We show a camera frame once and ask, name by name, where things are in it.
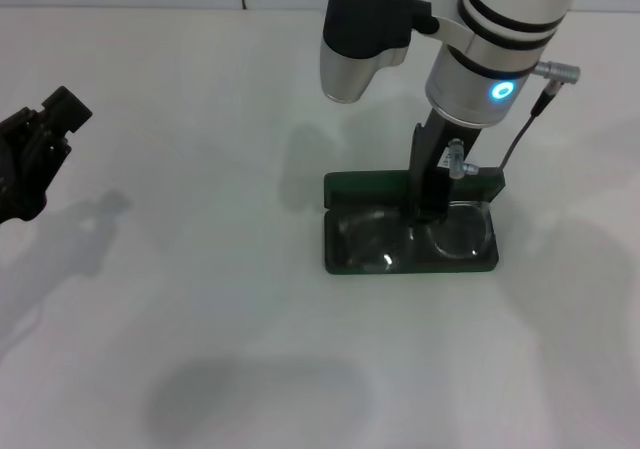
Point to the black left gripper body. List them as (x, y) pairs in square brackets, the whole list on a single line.
[(25, 179)]

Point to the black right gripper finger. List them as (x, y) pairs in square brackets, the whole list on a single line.
[(430, 211)]

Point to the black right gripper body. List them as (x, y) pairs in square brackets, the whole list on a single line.
[(435, 159)]

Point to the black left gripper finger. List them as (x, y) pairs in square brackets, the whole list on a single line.
[(60, 146), (67, 109)]

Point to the clear plastic glasses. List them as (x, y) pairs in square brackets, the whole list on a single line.
[(460, 239)]

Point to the green glasses case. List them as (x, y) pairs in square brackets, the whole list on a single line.
[(360, 181)]

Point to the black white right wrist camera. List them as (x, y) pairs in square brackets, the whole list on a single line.
[(365, 14)]

